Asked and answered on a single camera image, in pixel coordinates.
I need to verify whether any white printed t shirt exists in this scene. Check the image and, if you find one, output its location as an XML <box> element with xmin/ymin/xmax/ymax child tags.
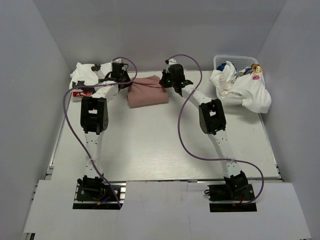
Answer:
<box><xmin>210</xmin><ymin>61</ymin><xmax>272</xmax><ymax>114</ymax></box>

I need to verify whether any white plastic basket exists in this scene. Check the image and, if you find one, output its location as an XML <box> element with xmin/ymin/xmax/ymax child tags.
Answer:
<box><xmin>213</xmin><ymin>55</ymin><xmax>258</xmax><ymax>106</ymax></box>

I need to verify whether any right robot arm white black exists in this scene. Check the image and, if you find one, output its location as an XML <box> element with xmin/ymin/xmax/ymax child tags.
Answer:
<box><xmin>159</xmin><ymin>58</ymin><xmax>249</xmax><ymax>202</ymax></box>

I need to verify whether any folded white black t shirt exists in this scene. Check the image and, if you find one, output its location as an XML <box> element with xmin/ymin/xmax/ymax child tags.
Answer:
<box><xmin>69</xmin><ymin>62</ymin><xmax>112</xmax><ymax>89</ymax></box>

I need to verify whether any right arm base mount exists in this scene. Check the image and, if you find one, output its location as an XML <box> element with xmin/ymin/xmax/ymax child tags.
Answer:
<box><xmin>204</xmin><ymin>184</ymin><xmax>257</xmax><ymax>213</ymax></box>

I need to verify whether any folded red white t shirt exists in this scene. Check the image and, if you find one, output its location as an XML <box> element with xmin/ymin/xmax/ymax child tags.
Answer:
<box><xmin>72</xmin><ymin>91</ymin><xmax>95</xmax><ymax>99</ymax></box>

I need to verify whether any pink t shirt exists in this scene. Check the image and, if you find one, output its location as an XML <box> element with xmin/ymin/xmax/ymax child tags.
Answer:
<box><xmin>127</xmin><ymin>75</ymin><xmax>169</xmax><ymax>108</ymax></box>

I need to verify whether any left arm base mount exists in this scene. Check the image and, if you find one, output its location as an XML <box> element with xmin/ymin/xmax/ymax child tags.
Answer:
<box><xmin>72</xmin><ymin>183</ymin><xmax>126</xmax><ymax>210</ymax></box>

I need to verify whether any blue t shirt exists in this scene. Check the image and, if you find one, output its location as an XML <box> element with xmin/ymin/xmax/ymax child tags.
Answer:
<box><xmin>216</xmin><ymin>62</ymin><xmax>227</xmax><ymax>72</ymax></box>

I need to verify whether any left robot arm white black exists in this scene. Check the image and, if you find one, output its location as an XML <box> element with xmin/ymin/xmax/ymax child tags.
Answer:
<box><xmin>80</xmin><ymin>58</ymin><xmax>132</xmax><ymax>182</ymax></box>

